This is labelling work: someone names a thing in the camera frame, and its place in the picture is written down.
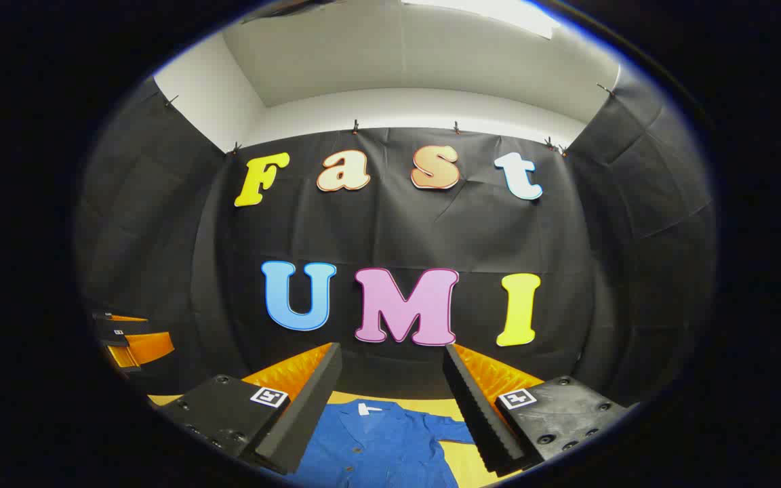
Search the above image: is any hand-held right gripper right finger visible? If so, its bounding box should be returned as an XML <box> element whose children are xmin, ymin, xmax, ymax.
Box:
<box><xmin>442</xmin><ymin>343</ymin><xmax>630</xmax><ymax>476</ymax></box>

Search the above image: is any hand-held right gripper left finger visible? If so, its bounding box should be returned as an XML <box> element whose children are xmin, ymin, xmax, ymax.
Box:
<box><xmin>157</xmin><ymin>342</ymin><xmax>344</xmax><ymax>475</ymax></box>

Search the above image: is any blue shirt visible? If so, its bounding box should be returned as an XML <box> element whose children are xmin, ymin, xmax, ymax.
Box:
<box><xmin>262</xmin><ymin>399</ymin><xmax>476</xmax><ymax>488</ymax></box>

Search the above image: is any ceiling light panel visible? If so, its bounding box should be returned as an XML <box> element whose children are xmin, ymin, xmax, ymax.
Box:
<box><xmin>401</xmin><ymin>0</ymin><xmax>561</xmax><ymax>39</ymax></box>

